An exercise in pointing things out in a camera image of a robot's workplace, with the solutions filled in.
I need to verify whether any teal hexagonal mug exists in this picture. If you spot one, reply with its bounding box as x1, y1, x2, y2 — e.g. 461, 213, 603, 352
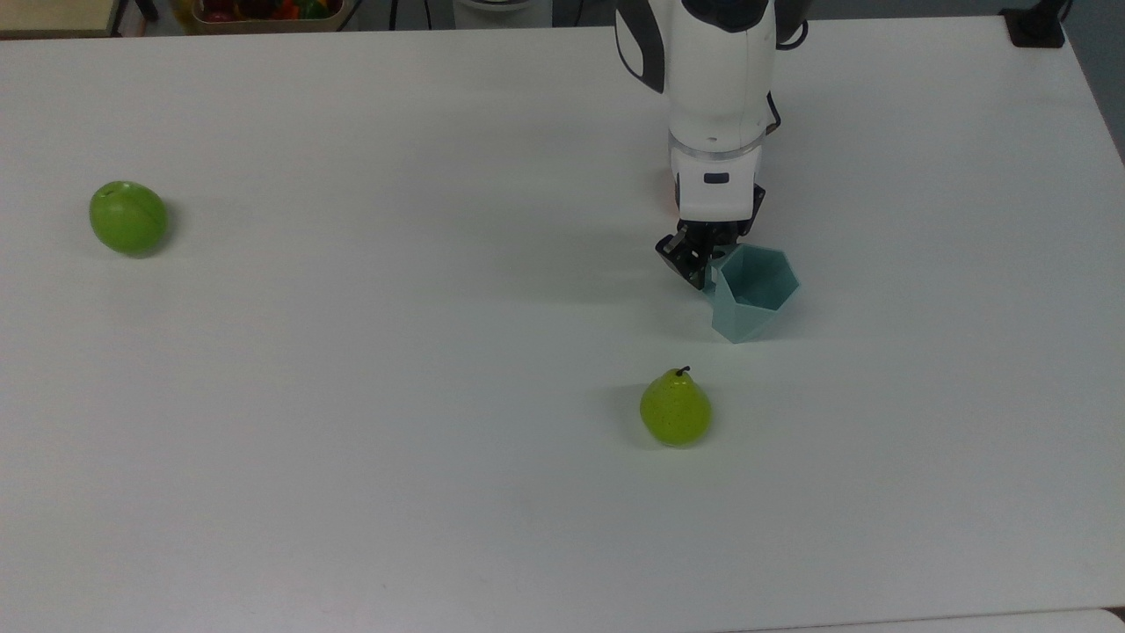
707, 243, 802, 346

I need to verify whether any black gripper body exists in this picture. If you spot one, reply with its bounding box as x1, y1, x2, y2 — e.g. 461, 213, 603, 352
681, 217, 750, 254

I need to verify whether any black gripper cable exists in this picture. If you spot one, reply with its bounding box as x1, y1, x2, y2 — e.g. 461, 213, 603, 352
763, 16, 810, 138

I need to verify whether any wooden furniture piece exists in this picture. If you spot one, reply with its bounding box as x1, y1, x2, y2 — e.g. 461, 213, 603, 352
0, 0, 124, 40

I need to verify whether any green toy apple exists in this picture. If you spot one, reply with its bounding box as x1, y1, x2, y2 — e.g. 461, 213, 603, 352
88, 179, 171, 258

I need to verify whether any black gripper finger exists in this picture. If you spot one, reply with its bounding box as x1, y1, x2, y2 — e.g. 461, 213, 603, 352
728, 181, 768, 256
654, 230, 718, 292

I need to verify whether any basket of toy fruit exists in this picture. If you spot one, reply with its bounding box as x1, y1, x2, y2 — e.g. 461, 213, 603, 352
188, 0, 354, 35

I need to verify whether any black mount base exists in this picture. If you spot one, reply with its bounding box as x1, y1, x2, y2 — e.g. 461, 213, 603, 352
1000, 0, 1075, 50

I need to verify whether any green toy pear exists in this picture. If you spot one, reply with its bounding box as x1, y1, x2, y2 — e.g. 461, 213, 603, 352
638, 365, 714, 448

